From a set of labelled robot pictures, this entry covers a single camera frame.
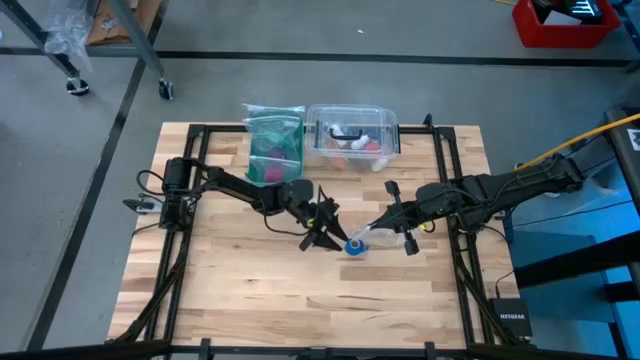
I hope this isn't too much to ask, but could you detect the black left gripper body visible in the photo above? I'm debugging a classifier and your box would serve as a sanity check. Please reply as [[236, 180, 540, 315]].
[[298, 184, 342, 252]]

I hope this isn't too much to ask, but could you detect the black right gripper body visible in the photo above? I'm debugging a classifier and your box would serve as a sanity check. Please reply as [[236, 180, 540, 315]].
[[383, 179, 432, 257]]

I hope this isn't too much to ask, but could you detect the clear zip plastic bag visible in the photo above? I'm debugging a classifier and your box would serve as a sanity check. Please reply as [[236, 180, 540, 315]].
[[348, 221, 417, 251]]

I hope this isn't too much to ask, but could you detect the blue bandage roll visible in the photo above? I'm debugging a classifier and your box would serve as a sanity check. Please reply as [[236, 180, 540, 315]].
[[344, 238, 370, 258]]

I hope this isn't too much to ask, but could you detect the orange bandage roll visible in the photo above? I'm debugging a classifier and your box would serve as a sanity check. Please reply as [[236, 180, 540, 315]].
[[324, 138, 350, 170]]

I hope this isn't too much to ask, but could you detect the zip bag with magenta roll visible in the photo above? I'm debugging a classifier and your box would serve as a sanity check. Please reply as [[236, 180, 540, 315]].
[[248, 154, 304, 184]]

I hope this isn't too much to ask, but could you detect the teal plastic bin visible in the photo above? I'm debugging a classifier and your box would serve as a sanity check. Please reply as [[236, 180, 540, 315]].
[[243, 110, 305, 189]]

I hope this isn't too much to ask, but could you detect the zip bag with teal contents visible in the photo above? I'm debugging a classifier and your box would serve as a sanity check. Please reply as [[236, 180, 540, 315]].
[[241, 103, 306, 156]]

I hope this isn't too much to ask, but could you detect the clear plastic storage box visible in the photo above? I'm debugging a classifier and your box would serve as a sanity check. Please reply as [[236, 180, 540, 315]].
[[304, 103, 401, 174]]

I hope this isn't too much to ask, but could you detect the black equipment rack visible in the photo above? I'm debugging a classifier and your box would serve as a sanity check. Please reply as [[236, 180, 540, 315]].
[[512, 107, 640, 301]]

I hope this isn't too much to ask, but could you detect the red plastic crate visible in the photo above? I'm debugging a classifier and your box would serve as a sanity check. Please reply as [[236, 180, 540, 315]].
[[511, 0, 622, 50]]

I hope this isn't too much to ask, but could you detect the black item in crate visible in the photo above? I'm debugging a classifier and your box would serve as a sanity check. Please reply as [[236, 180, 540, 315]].
[[531, 0, 607, 25]]

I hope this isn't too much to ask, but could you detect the brown cardboard box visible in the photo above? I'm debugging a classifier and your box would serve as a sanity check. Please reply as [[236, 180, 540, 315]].
[[87, 0, 164, 47]]

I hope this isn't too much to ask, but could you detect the crumpled clear plastic sheet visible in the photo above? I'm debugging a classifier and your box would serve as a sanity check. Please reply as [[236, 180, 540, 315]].
[[43, 0, 95, 71]]

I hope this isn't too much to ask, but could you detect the black box lid handle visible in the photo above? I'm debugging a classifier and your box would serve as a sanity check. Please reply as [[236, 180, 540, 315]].
[[328, 127, 364, 142]]

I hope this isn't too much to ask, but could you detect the black table frame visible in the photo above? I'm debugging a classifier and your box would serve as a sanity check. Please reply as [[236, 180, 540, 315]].
[[104, 112, 534, 360]]

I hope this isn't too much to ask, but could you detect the black network switch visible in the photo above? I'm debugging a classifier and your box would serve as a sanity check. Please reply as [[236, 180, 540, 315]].
[[488, 297, 534, 339]]

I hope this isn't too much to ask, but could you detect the small black bracket device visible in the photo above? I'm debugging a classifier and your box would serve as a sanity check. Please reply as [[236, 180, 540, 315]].
[[122, 198, 164, 216]]

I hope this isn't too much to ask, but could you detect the yellow cable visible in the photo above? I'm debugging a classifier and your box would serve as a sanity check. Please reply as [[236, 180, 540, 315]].
[[517, 112, 640, 170]]

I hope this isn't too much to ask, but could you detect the grey metal cart frame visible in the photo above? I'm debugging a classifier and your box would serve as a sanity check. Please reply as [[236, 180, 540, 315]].
[[0, 0, 175, 101]]

